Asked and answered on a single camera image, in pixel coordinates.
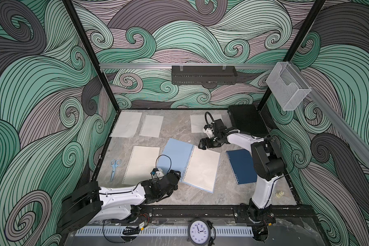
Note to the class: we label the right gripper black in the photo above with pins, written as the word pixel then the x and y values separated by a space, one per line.
pixel 206 140

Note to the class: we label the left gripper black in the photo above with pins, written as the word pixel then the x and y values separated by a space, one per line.
pixel 176 178

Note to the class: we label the cream lined spiral notebook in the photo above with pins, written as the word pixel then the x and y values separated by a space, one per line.
pixel 141 163

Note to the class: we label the dark blue spiral notebook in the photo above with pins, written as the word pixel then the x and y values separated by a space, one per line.
pixel 242 166

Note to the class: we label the light blue spiral notebook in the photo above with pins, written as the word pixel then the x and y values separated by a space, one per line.
pixel 198 167

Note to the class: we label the torn lined paper page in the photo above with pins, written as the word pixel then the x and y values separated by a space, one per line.
pixel 126 125

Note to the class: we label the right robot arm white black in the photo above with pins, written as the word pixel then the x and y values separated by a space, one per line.
pixel 267 162

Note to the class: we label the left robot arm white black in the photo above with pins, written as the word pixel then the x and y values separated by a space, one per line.
pixel 92 202

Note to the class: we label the black hard case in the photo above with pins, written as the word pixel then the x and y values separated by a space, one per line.
pixel 246 118

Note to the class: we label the light blue scissors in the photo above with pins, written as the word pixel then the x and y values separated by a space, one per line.
pixel 114 163

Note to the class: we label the round white clock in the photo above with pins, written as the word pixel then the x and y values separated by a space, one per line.
pixel 199 232

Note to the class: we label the small yellowish object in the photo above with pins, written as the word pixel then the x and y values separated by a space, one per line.
pixel 280 194

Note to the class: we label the black wall tray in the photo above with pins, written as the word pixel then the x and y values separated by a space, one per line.
pixel 203 75

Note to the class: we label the clear acrylic wall holder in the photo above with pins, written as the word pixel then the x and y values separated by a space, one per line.
pixel 288 85

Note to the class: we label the white slotted cable duct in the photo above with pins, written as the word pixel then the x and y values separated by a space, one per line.
pixel 222 231

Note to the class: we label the aluminium rail right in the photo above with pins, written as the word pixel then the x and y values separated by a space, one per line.
pixel 327 98

